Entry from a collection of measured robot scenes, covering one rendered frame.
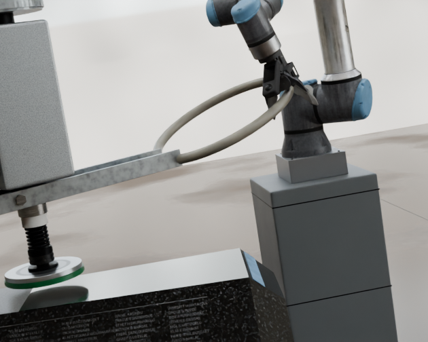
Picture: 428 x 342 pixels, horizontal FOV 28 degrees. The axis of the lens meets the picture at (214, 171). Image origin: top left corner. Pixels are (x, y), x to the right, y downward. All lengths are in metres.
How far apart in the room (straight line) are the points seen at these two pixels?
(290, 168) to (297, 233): 0.24
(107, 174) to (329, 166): 1.05
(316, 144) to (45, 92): 1.24
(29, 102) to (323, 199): 1.25
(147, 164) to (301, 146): 0.87
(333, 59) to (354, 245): 0.68
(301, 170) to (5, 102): 1.29
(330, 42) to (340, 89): 0.17
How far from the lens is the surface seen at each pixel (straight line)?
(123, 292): 2.22
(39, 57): 2.27
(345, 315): 3.20
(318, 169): 3.15
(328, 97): 3.11
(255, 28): 2.47
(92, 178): 2.38
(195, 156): 2.46
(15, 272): 2.42
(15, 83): 2.25
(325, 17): 3.07
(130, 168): 2.43
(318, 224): 3.09
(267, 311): 2.15
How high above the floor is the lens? 1.38
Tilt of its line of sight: 8 degrees down
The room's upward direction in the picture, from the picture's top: 9 degrees counter-clockwise
